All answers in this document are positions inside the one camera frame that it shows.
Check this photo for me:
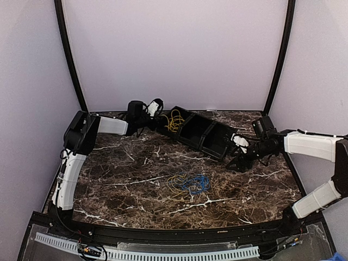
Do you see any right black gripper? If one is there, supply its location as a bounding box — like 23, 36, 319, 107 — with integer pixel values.
226, 138, 275, 172

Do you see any yellow cable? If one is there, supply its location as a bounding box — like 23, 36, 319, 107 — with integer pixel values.
163, 108, 185, 134
166, 173, 191, 198

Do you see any blue cable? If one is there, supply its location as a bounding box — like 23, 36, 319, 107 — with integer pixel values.
173, 171, 212, 195

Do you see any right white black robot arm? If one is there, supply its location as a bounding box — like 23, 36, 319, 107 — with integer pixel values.
226, 116, 347, 236

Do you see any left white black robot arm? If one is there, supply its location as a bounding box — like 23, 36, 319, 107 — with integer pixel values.
48, 98, 164, 217

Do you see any black three-compartment bin tray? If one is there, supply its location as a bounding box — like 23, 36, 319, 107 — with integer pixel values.
156, 106, 237, 161

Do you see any blue object bottom corner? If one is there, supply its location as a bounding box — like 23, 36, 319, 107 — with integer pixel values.
329, 252, 347, 261

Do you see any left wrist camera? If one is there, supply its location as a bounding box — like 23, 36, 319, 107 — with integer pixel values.
146, 98, 164, 117

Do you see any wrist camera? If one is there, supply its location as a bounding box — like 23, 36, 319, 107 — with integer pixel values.
223, 133, 250, 154
146, 98, 164, 117

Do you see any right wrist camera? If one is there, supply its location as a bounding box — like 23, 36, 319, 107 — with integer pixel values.
223, 133, 250, 154

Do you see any white slotted cable duct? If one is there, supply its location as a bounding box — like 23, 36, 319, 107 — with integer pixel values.
35, 232, 259, 260

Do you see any black front rail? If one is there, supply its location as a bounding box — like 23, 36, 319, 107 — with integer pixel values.
47, 219, 283, 245

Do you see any left black frame post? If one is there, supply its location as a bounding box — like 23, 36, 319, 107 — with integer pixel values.
54, 0, 89, 112

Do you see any black frame post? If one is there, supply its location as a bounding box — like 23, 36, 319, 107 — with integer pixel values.
54, 0, 89, 112
263, 0, 296, 115

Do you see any right black frame post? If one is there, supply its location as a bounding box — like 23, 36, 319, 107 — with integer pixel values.
263, 0, 296, 115

